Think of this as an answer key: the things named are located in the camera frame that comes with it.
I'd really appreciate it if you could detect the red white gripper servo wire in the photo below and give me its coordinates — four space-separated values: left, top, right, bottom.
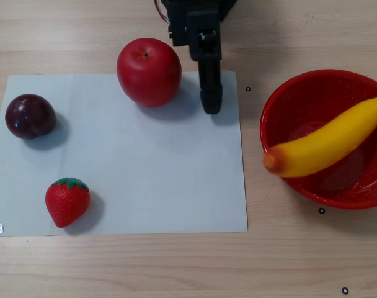
153 0 171 24

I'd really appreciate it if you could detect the red toy strawberry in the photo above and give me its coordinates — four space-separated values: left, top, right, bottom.
45 176 91 229

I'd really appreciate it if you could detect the red speckled enamel bowl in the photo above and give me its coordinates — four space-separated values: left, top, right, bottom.
259 68 377 210

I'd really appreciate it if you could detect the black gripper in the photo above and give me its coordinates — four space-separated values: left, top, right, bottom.
161 0 239 115

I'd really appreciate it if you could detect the red toy apple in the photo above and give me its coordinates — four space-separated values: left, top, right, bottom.
116 37 183 109

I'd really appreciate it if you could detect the white paper sheet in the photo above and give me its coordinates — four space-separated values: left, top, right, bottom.
0 70 249 237

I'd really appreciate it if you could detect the dark purple toy plum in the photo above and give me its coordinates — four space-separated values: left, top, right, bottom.
4 93 58 140

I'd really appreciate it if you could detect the yellow toy banana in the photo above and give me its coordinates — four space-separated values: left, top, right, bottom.
262 90 377 179

